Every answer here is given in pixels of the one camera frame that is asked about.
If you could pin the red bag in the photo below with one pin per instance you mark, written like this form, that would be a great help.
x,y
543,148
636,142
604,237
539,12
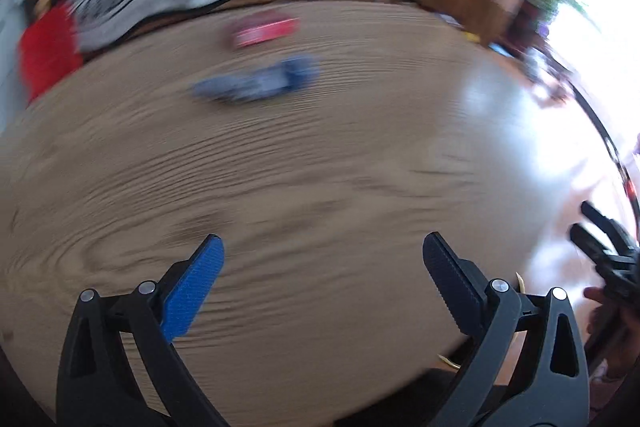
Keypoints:
x,y
47,52

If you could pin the yellow floor object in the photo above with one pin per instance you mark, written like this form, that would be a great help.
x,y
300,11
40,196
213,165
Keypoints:
x,y
472,38

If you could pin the person's right hand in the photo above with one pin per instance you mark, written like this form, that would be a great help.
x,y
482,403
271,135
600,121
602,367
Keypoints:
x,y
595,294

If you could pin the blue floor object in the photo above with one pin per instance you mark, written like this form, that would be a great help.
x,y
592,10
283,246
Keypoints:
x,y
500,49

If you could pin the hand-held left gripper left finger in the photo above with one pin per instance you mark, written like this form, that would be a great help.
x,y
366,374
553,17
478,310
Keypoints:
x,y
192,289

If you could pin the red snack packet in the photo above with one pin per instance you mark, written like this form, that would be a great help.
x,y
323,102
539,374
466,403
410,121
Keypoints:
x,y
265,31

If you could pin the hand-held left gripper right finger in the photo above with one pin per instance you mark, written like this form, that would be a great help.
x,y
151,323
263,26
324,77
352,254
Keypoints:
x,y
452,289

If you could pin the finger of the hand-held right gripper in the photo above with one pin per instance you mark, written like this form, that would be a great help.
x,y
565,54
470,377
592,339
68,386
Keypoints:
x,y
592,244
607,224

